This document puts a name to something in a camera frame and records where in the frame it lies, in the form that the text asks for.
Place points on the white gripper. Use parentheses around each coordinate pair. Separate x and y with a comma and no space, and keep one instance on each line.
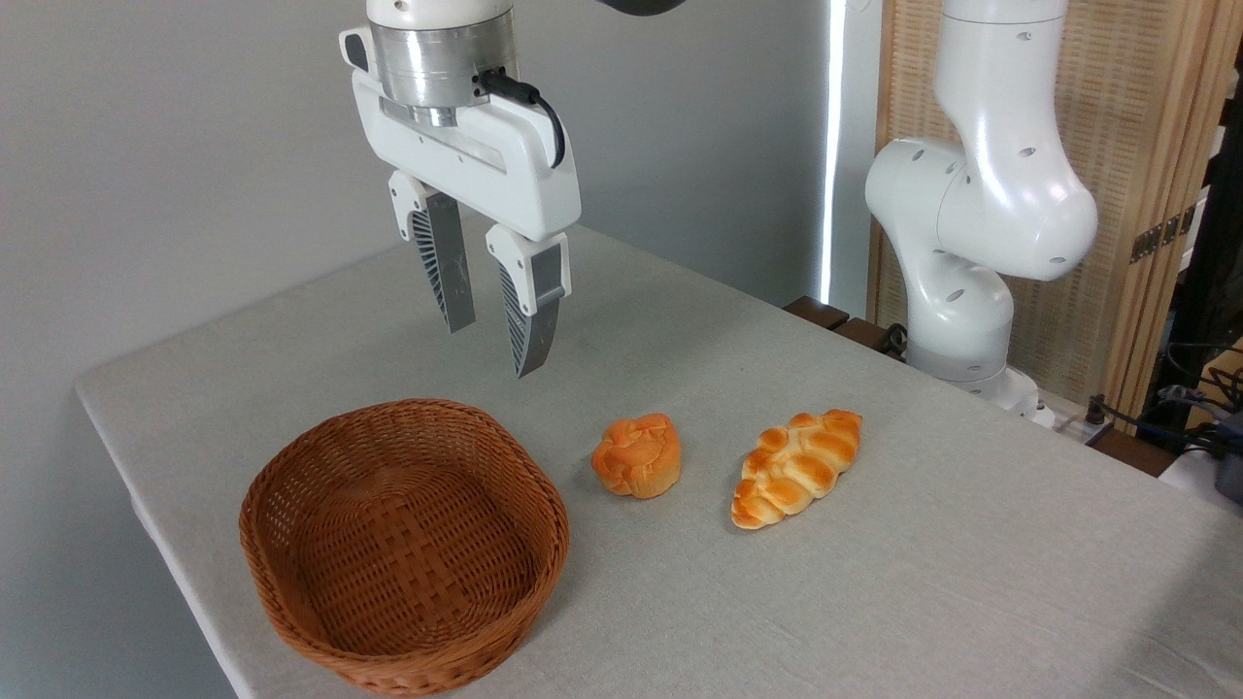
(505,170)

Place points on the round orange bread bun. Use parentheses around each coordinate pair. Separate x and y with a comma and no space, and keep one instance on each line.
(638,456)

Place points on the brown woven wicker basket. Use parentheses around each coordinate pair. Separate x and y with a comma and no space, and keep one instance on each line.
(408,544)

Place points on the braided golden bread loaf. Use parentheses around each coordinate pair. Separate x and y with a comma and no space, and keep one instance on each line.
(796,468)

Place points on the dark brown wooden block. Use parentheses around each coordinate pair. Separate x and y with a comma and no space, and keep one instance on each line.
(816,312)
(867,337)

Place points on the grey tablecloth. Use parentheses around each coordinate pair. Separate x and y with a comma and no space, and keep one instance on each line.
(874,602)

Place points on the bamboo folding screen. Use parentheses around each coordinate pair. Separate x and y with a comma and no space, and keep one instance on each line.
(1136,126)

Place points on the metal screen hinge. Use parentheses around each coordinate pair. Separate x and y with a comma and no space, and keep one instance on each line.
(1162,233)

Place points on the black metal rack frame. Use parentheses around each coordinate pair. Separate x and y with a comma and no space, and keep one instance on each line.
(1209,243)

